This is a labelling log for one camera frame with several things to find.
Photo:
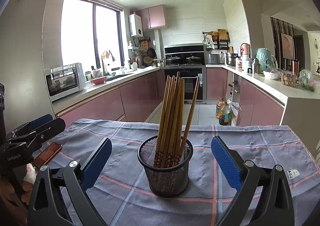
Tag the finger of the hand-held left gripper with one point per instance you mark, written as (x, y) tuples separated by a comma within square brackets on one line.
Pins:
[(41, 121), (53, 126)]

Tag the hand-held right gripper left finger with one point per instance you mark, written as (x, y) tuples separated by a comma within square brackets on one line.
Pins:
[(97, 163)]

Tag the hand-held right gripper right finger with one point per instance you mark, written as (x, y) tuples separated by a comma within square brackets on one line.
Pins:
[(225, 163)]

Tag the black mesh holder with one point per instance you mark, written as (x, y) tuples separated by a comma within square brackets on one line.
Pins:
[(165, 181)]

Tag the bundle of wooden chopsticks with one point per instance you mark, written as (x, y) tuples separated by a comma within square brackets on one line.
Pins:
[(172, 116)]

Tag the person's left hand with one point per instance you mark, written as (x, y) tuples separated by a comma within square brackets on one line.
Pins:
[(27, 186)]

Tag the orange-cased smartphone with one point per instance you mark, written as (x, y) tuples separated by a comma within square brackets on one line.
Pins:
[(47, 154)]

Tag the cooking oil bottles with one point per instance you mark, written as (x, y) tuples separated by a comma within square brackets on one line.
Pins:
[(225, 116)]

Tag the blue plaid tablecloth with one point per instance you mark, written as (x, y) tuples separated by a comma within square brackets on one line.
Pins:
[(200, 206)]

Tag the white plastic bag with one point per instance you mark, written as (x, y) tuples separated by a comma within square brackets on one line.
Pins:
[(234, 112)]

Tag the white countertop oven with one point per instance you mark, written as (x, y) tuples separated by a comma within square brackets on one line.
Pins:
[(80, 78)]

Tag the pink kitchen base cabinets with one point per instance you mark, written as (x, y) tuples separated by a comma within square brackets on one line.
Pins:
[(105, 106), (257, 108)]

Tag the glass jar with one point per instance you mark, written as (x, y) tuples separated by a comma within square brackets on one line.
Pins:
[(87, 76)]

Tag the pink bowl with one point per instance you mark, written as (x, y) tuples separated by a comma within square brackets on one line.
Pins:
[(98, 81)]

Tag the grey refrigerator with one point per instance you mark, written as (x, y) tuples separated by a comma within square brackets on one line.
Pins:
[(25, 53)]

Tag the black built-in oven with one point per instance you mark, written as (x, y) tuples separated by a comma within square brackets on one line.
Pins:
[(188, 86)]

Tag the yellow rubber gloves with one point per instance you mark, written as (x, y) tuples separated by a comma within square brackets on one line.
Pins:
[(108, 54)]

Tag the kitchen window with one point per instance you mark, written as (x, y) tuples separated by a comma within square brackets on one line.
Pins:
[(77, 33)]

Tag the white covered bowl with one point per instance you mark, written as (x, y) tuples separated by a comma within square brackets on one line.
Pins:
[(271, 74)]

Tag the white bottle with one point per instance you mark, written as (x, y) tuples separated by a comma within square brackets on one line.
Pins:
[(246, 64)]

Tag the steel thermos bottle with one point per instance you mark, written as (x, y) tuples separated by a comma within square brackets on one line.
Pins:
[(256, 66)]

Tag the steel stock pot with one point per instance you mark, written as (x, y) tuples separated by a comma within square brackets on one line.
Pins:
[(231, 59)]

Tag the clear cookie container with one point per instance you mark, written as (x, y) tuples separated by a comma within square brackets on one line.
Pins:
[(288, 80)]

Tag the silver countertop appliance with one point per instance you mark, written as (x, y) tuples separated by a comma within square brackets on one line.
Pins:
[(213, 59)]

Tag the black wok with lid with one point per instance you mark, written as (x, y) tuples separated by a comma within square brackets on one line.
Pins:
[(173, 61), (193, 60)]

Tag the woven basket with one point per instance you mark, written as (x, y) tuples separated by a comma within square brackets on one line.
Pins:
[(148, 61)]

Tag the pink thermos jug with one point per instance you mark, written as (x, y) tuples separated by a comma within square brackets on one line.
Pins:
[(245, 49)]

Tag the bag of green vegetables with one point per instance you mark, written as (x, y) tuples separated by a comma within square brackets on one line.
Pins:
[(307, 79)]

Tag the copper tumbler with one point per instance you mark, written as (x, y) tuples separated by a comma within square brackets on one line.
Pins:
[(295, 67)]

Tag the small steel kettle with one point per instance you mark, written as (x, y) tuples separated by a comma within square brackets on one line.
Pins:
[(161, 63)]

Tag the black range hood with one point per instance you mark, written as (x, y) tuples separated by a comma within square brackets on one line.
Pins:
[(185, 49)]

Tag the black frying pan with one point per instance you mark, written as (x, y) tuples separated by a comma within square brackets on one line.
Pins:
[(151, 52)]

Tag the wooden cutting board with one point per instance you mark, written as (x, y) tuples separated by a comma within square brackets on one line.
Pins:
[(222, 34)]

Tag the white water heater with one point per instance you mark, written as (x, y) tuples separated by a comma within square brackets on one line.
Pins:
[(135, 25)]

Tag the black wall rack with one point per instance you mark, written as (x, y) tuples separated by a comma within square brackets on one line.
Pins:
[(222, 44)]

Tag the pink wall painting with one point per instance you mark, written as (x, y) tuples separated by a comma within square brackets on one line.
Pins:
[(287, 46)]

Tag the pink wall cabinet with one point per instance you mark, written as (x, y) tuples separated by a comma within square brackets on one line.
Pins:
[(152, 17)]

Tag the wall clock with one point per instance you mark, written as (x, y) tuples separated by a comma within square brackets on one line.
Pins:
[(317, 47)]

